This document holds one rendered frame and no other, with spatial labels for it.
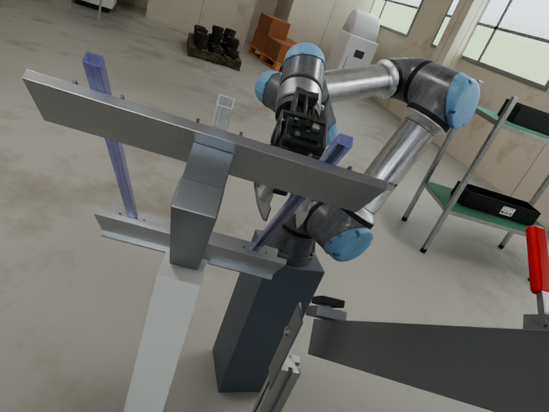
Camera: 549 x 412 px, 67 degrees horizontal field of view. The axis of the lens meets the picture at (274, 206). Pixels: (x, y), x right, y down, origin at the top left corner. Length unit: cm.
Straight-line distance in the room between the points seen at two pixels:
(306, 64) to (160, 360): 52
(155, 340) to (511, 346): 45
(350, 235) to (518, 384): 70
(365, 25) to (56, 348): 721
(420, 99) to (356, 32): 684
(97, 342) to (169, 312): 101
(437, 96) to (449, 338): 71
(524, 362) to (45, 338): 144
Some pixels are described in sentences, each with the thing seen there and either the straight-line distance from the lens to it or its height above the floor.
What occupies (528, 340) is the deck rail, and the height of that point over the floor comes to 105.
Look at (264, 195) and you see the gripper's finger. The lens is 56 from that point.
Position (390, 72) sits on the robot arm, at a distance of 109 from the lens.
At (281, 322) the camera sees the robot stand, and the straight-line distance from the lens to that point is 132.
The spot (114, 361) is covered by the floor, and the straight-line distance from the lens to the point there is 154.
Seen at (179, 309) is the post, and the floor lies 79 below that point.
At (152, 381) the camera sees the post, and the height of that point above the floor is 64.
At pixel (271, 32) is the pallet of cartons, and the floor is 50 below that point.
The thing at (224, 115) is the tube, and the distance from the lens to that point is 37.
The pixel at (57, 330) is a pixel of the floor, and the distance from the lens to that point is 162.
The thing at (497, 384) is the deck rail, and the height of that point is 100.
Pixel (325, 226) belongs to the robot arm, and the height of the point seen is 73.
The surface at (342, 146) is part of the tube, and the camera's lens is 37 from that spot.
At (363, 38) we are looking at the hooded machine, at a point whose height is 90.
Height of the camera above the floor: 120
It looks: 27 degrees down
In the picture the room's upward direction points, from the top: 20 degrees clockwise
